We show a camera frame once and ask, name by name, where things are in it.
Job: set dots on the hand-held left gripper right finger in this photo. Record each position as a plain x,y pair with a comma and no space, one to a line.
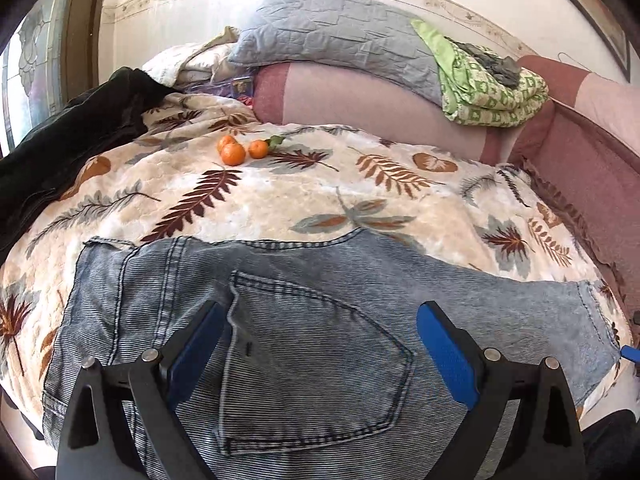
445,350

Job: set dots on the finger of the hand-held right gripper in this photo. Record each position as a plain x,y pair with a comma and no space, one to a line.
628,352

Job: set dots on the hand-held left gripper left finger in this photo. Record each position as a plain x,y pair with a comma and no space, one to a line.
200,345

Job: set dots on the grey-blue denim pants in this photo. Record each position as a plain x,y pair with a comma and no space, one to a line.
320,310

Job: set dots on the leaf-printed fleece blanket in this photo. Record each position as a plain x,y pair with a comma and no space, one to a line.
280,200

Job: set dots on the orange tangerine with leaf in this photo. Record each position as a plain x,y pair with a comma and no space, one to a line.
258,149

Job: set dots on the dark green garment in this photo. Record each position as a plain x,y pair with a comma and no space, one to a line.
60,150

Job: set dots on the green patterned folded blanket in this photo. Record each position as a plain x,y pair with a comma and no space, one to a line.
480,97

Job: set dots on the colourful printed packet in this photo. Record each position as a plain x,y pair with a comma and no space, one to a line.
235,87

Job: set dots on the pink bolster cushion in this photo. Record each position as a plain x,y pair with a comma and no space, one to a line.
360,100

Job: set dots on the white crumpled cloth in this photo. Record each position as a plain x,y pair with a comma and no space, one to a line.
180,62

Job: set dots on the dark grey crumpled cloth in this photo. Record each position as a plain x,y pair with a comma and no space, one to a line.
492,62

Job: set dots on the grey quilted pillow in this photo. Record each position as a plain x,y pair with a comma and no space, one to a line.
325,35

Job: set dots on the window with wooden frame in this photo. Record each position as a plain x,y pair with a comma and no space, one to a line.
35,75

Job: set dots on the framed wall picture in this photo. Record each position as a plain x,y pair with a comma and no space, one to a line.
607,25

